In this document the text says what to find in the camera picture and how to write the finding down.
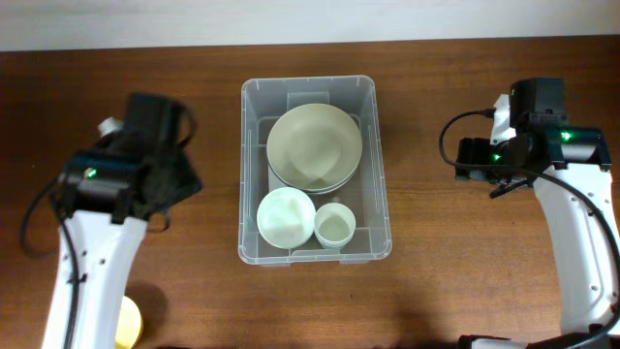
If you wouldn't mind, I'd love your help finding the white small bowl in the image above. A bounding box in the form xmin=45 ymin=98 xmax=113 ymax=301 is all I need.
xmin=257 ymin=187 xmax=316 ymax=235

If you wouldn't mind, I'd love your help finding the yellow small bowl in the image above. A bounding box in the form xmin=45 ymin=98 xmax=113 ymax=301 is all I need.
xmin=115 ymin=296 xmax=143 ymax=349

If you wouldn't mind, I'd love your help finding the clear plastic storage bin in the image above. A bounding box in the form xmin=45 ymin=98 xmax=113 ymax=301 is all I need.
xmin=238 ymin=75 xmax=392 ymax=267

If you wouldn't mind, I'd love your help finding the cream large bowl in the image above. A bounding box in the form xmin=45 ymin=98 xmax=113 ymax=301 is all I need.
xmin=266 ymin=103 xmax=362 ymax=193
xmin=278 ymin=167 xmax=359 ymax=195

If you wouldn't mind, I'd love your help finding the cream plastic cup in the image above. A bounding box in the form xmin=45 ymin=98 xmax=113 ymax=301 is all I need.
xmin=315 ymin=203 xmax=357 ymax=241

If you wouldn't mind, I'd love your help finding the mint green small bowl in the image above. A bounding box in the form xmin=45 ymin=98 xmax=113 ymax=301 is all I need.
xmin=261 ymin=228 xmax=312 ymax=249

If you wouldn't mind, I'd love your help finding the mint green plastic cup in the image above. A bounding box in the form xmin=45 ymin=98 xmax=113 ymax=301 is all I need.
xmin=317 ymin=238 xmax=350 ymax=249

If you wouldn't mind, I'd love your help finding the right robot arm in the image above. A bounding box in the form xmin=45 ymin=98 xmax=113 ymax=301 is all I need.
xmin=446 ymin=78 xmax=619 ymax=348

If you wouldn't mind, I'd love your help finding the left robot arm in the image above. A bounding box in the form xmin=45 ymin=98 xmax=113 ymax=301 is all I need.
xmin=42 ymin=93 xmax=202 ymax=348

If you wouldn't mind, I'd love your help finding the left black cable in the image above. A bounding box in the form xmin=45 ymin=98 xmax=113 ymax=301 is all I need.
xmin=18 ymin=104 xmax=199 ymax=349

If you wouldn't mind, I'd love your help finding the black cable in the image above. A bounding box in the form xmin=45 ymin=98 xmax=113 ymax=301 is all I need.
xmin=18 ymin=104 xmax=199 ymax=349
xmin=438 ymin=109 xmax=620 ymax=349

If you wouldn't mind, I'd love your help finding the right black cable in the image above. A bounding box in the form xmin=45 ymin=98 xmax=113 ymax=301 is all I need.
xmin=438 ymin=109 xmax=620 ymax=349

